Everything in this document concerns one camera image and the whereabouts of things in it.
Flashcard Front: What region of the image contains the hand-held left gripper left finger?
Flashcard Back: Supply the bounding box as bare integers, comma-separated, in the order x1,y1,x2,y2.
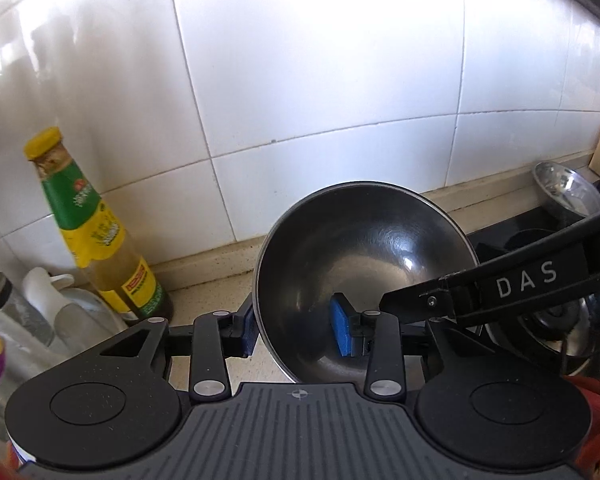
97,304,259,402

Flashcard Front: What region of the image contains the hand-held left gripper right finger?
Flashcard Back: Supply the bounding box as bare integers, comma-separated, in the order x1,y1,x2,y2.
330,294,486,402

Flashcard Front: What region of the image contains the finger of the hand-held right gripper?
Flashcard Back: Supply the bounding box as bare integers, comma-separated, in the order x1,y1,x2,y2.
378,274,481,320

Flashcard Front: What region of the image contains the black gas stove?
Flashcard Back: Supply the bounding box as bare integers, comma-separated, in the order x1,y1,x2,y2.
467,205,600,378

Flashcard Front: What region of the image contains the green-label yellow-cap bottle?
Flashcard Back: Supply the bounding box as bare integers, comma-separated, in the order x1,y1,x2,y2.
24,126,175,323

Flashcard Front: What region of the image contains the white plastic bottle top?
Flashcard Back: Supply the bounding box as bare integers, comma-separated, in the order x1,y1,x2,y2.
22,266,77,322

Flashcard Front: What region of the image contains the clear bottle with black cap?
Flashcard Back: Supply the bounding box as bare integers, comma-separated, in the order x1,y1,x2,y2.
0,272,56,347

